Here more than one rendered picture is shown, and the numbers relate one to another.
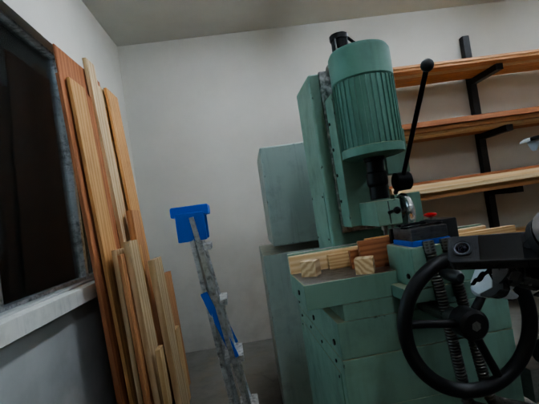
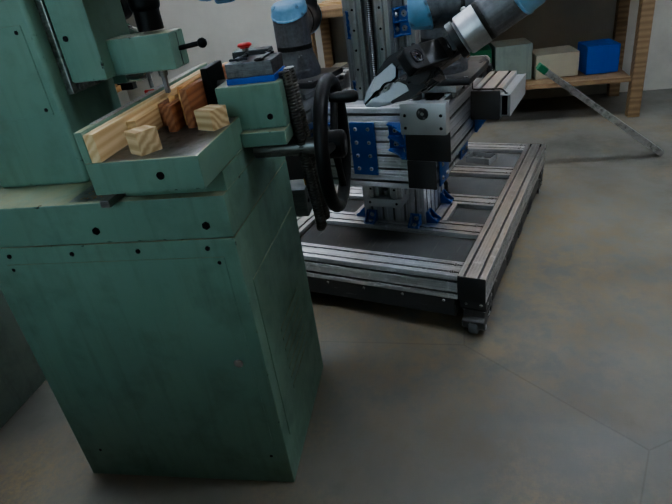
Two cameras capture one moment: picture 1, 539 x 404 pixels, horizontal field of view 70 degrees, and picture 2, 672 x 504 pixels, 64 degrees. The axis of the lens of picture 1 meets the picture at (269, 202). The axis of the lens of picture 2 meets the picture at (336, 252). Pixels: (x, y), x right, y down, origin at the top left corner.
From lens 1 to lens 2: 0.84 m
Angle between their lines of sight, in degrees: 74
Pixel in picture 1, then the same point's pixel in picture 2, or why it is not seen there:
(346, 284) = (219, 142)
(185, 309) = not seen: outside the picture
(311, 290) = (203, 159)
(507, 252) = (439, 54)
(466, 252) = (421, 58)
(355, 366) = (240, 238)
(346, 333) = (230, 204)
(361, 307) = (231, 168)
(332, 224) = (53, 80)
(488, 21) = not seen: outside the picture
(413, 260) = (281, 95)
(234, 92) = not seen: outside the picture
